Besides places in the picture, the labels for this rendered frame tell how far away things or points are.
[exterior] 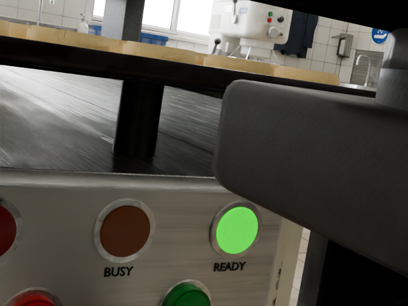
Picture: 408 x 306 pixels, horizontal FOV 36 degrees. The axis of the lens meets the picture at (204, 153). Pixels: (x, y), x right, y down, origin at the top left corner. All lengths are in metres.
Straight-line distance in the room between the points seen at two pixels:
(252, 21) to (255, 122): 3.89
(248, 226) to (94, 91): 0.44
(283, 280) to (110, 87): 0.36
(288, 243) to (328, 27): 5.16
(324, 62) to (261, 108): 5.48
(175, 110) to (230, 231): 0.22
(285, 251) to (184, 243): 0.12
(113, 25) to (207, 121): 0.77
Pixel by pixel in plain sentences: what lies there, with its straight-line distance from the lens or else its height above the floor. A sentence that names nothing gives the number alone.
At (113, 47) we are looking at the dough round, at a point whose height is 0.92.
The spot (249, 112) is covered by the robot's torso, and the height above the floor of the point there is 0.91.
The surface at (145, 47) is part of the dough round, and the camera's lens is 0.39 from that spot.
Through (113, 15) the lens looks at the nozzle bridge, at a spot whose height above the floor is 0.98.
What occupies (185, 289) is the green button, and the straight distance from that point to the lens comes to 0.40.
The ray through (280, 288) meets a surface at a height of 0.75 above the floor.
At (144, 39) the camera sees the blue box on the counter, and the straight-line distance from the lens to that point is 3.98.
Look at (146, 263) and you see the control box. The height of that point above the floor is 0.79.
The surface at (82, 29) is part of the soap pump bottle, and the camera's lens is 4.24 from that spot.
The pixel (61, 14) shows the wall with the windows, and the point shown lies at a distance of 4.35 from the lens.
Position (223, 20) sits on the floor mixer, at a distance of 4.39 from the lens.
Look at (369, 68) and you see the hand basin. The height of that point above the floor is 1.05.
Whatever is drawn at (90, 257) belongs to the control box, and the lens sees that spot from 0.37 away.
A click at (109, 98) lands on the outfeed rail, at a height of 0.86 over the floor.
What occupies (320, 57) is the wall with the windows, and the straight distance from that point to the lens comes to 5.59.
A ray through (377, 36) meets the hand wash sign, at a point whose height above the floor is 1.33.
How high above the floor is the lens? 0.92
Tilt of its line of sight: 9 degrees down
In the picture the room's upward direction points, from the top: 9 degrees clockwise
